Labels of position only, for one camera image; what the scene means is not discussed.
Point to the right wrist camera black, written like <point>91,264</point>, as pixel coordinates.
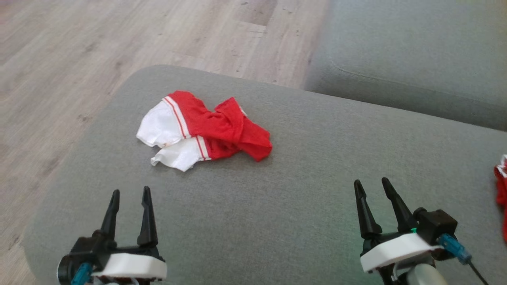
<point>435,223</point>

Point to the grey sofa section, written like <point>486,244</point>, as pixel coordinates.
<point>416,51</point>

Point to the red mesh garment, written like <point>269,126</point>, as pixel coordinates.
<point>501,190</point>

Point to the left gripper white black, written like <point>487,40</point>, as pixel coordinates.
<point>130,267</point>

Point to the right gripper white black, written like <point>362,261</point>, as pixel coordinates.
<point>396,249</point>

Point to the red white sports jersey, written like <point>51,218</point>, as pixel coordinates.
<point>214,122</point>

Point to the grey sofa seat cushion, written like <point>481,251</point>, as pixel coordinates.
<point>277,206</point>

